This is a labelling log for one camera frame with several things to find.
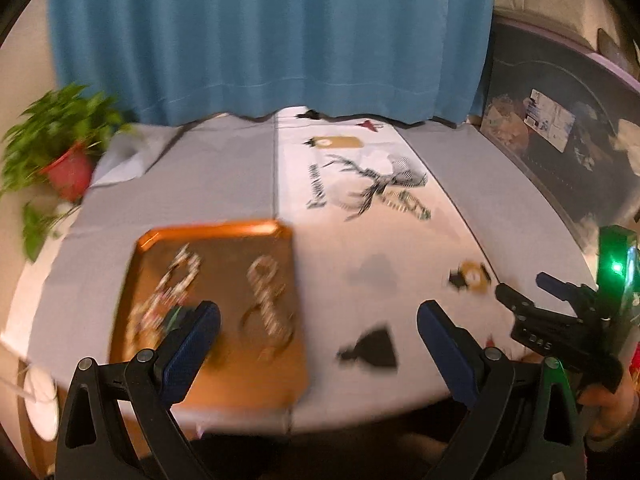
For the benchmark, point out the person's right hand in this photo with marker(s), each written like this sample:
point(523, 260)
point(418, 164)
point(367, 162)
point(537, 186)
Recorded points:
point(607, 405)

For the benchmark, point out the orange metal tray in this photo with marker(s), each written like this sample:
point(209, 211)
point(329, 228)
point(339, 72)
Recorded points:
point(220, 260)

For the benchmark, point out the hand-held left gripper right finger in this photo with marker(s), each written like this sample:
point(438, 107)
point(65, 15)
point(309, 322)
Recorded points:
point(447, 355)

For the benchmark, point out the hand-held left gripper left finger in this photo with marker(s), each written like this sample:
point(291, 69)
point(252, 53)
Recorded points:
point(192, 350)

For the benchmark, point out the white deer print table runner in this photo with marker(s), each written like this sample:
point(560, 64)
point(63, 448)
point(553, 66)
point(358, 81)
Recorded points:
point(330, 240)

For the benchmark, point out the dark sticker-covered panel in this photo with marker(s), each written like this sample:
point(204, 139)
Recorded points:
point(550, 170)

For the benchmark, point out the brown picture sticker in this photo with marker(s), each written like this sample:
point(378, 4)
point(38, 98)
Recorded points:
point(505, 120)

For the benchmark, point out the green potted plant red pot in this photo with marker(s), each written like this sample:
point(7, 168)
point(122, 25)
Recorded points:
point(50, 130)

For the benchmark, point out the dark bangle in tray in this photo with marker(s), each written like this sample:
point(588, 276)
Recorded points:
point(245, 322)

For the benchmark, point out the blue curtain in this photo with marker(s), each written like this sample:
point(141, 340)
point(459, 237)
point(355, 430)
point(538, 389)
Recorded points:
point(270, 35)

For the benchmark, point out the white round object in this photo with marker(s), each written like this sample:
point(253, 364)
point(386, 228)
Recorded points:
point(42, 410)

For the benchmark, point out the green and black smartwatch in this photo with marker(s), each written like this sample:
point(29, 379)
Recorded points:
point(175, 317)

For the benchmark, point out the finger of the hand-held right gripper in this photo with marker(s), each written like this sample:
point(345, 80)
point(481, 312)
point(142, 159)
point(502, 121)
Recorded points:
point(515, 302)
point(557, 285)

